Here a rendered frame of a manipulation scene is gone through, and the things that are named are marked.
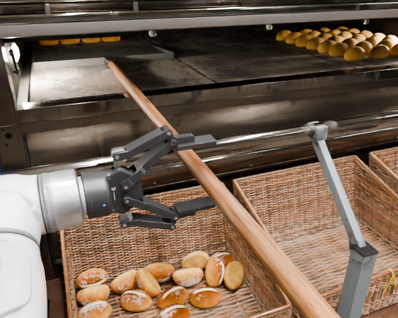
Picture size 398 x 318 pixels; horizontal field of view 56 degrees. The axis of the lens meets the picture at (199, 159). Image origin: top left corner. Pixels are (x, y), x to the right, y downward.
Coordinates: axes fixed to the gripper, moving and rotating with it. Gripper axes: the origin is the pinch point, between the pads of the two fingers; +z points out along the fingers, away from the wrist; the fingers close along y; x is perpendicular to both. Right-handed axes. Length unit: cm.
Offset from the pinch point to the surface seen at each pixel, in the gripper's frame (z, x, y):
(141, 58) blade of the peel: 13, -101, 1
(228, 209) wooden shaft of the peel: -1.0, 11.8, -0.2
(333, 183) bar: 36.5, -7.9, 14.2
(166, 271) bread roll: 2, -37, 56
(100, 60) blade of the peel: -3, -101, 0
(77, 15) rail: -14.5, -39.4, -22.6
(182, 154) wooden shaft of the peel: -1.2, -8.2, -0.2
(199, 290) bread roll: 9, -26, 55
